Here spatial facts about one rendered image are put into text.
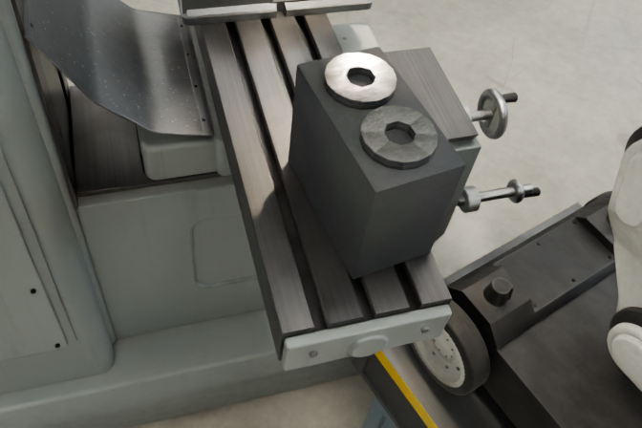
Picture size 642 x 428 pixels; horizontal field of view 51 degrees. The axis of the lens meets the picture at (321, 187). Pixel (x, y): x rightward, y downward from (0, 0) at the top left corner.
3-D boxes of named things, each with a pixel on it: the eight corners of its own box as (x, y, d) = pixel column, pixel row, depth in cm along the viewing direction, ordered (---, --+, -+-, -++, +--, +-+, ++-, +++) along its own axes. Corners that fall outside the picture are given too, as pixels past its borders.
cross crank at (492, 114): (490, 111, 162) (505, 74, 153) (512, 147, 156) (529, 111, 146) (431, 119, 158) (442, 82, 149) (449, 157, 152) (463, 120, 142)
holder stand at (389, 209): (359, 139, 103) (381, 36, 87) (431, 253, 91) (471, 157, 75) (287, 160, 99) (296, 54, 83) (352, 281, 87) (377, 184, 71)
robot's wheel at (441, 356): (474, 398, 135) (504, 356, 120) (456, 412, 133) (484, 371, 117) (413, 321, 145) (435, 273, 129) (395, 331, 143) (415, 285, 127)
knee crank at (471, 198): (531, 184, 161) (540, 168, 156) (543, 203, 158) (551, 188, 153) (448, 199, 156) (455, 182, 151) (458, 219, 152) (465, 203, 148)
